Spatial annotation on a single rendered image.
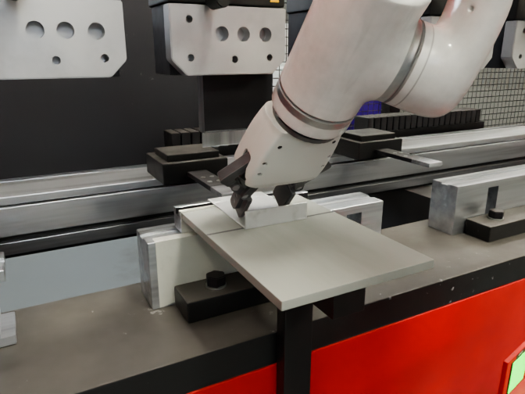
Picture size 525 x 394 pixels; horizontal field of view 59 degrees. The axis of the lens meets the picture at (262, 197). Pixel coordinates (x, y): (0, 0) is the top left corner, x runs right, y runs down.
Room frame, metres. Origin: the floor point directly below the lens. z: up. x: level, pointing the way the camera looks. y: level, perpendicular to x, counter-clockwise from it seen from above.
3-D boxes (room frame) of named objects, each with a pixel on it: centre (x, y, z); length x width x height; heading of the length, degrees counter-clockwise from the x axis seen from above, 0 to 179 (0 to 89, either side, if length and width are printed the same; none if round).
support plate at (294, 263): (0.51, -0.03, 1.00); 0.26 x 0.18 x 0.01; 28
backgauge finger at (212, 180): (0.77, 0.10, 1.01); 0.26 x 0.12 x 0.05; 28
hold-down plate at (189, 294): (0.61, -0.03, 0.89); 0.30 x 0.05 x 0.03; 118
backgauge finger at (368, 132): (0.97, -0.26, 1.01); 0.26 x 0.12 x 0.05; 28
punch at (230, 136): (0.64, 0.04, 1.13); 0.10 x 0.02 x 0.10; 118
